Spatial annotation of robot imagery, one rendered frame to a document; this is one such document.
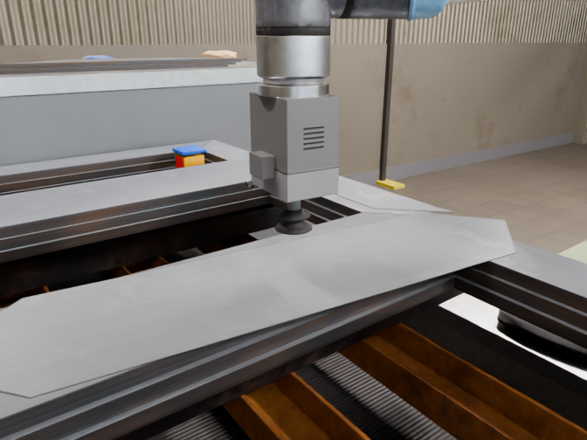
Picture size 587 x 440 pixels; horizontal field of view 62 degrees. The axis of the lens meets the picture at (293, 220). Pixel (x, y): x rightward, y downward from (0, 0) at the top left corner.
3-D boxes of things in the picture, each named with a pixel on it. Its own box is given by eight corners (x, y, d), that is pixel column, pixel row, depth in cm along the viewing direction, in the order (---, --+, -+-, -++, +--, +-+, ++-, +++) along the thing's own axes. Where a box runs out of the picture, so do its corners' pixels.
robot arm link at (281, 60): (278, 36, 44) (240, 36, 51) (279, 87, 46) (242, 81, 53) (345, 36, 48) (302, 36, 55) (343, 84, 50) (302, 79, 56)
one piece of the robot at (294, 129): (219, 57, 51) (227, 205, 57) (258, 59, 44) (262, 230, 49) (300, 55, 56) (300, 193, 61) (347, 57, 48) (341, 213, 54)
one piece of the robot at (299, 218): (270, 206, 56) (270, 222, 57) (286, 216, 53) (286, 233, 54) (299, 201, 58) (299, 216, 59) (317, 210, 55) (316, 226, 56)
